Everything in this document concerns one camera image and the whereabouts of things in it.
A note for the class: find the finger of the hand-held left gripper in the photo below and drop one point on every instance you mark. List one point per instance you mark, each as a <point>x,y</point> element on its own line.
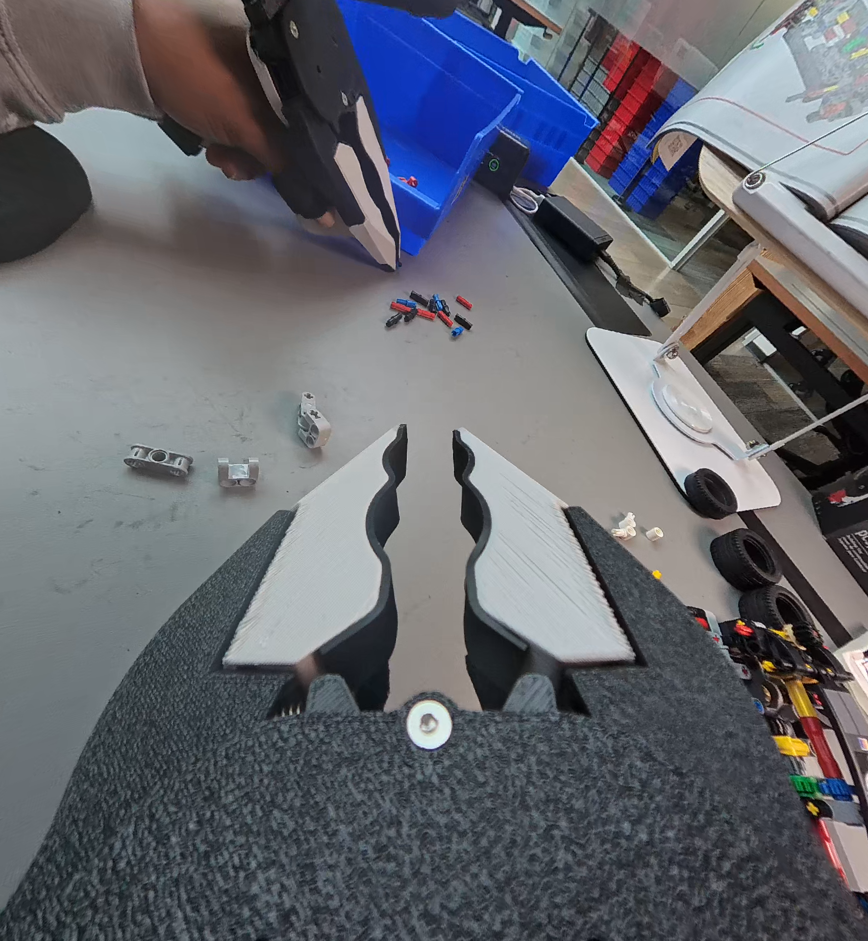
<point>384,198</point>
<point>349,184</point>

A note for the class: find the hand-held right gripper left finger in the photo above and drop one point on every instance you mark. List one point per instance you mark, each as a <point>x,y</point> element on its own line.
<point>309,581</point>

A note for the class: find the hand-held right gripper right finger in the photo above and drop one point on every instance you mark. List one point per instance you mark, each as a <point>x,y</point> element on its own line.
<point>544,581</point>

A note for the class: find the grey angled connector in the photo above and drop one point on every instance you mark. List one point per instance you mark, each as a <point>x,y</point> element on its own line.
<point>306,412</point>

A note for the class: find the toy car chassis model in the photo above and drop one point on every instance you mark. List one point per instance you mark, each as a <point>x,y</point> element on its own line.
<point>794,684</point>

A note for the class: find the instruction booklet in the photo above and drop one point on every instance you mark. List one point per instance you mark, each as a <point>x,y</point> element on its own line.
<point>809,73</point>

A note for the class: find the person's left forearm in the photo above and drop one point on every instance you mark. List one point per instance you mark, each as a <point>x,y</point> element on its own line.
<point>37,59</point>

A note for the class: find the grey desk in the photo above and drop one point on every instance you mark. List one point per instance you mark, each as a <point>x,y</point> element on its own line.
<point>147,331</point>

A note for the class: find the person's left hand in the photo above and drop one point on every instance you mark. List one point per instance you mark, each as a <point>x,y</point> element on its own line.
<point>206,88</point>

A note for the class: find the pile of small pins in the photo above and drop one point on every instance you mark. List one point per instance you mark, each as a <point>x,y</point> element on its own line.
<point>425,314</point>

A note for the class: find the grey u-shaped connector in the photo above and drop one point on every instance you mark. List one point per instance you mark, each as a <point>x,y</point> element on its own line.
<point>226,474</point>

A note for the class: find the black power bank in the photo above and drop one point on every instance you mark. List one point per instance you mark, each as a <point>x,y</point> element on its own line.
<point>513,151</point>

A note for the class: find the black power adapter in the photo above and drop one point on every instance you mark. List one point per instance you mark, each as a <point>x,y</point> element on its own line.
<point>573,224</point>

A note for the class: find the black rubber tire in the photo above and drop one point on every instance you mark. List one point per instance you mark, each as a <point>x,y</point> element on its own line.
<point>768,570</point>
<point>728,500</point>
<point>753,610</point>

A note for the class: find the grey double-hole connector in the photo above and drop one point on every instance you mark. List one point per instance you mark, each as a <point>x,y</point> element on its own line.
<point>140,459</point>

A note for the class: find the stack of red blue bins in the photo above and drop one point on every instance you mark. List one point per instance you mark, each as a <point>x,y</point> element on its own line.
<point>625,110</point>

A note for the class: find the dark cloth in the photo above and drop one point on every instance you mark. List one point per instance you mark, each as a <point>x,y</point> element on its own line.
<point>15,198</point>

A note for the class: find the black set box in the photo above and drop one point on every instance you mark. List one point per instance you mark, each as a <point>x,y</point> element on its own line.
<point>867,559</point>

